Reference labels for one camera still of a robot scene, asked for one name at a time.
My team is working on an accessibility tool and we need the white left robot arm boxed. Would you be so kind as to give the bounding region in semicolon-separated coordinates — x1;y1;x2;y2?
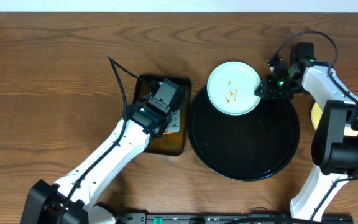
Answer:
21;102;180;223

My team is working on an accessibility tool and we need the round black serving tray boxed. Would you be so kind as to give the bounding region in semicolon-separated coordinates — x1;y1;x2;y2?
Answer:
187;89;300;181

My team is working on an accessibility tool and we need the yellow plate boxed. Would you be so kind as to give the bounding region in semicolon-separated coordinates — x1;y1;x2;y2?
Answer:
310;102;323;130

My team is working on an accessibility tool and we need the black rectangular water tray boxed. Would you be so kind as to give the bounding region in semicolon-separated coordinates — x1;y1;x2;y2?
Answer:
140;73;191;156

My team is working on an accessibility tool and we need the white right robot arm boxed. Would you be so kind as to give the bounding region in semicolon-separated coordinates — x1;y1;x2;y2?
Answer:
255;57;358;221

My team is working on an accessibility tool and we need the light blue plate top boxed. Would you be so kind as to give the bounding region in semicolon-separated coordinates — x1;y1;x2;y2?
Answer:
206;62;260;116

